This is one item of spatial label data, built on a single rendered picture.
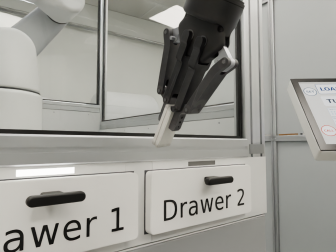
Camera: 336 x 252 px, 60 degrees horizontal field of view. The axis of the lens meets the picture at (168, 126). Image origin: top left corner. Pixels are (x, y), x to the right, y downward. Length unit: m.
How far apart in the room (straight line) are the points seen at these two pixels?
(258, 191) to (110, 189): 0.43
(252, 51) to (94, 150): 0.50
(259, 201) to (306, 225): 1.32
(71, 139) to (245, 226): 0.47
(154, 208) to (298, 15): 1.87
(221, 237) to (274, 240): 1.57
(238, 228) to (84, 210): 0.39
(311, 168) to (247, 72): 1.33
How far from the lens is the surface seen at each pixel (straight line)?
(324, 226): 2.04
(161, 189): 0.53
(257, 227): 0.80
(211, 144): 0.64
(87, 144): 0.47
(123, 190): 0.49
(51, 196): 0.41
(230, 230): 0.72
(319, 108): 0.99
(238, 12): 0.40
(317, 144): 0.89
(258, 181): 0.78
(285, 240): 2.22
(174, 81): 0.43
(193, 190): 0.59
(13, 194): 0.43
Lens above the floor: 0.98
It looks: 4 degrees up
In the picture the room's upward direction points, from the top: straight up
